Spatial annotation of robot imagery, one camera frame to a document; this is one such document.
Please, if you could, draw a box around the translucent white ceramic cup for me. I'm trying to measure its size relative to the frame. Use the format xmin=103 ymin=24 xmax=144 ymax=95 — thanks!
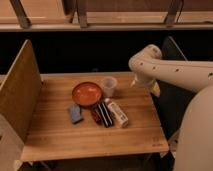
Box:
xmin=101 ymin=76 xmax=117 ymax=97

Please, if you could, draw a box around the orange ceramic bowl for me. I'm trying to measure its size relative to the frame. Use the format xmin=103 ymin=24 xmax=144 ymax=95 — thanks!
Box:
xmin=72 ymin=82 xmax=103 ymax=107

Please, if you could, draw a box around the dark right side panel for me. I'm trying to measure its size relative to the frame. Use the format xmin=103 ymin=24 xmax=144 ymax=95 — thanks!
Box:
xmin=152 ymin=36 xmax=195 ymax=139

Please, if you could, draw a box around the black striped box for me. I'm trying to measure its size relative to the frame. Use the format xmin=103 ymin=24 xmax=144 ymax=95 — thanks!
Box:
xmin=97 ymin=102 xmax=113 ymax=128

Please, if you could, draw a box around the wooden side panel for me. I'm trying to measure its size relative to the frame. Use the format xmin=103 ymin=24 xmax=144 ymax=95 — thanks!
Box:
xmin=0 ymin=40 xmax=42 ymax=171

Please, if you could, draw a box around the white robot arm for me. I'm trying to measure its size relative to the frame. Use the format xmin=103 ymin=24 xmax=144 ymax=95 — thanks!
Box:
xmin=128 ymin=44 xmax=213 ymax=171

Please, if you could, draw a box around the wooden shelf rail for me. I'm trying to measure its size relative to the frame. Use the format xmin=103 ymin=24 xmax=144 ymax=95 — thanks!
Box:
xmin=0 ymin=0 xmax=213 ymax=33

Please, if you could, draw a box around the dark red small object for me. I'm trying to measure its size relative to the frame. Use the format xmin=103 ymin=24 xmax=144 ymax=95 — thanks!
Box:
xmin=90 ymin=108 xmax=102 ymax=125

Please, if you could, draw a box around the blue sponge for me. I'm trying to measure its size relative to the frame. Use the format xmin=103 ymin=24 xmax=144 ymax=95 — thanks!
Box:
xmin=69 ymin=104 xmax=83 ymax=124

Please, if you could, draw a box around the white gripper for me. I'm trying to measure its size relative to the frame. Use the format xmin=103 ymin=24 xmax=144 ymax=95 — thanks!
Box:
xmin=130 ymin=74 xmax=161 ymax=97

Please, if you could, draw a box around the white bottle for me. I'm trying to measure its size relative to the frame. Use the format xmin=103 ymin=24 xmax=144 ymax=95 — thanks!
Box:
xmin=105 ymin=98 xmax=129 ymax=128

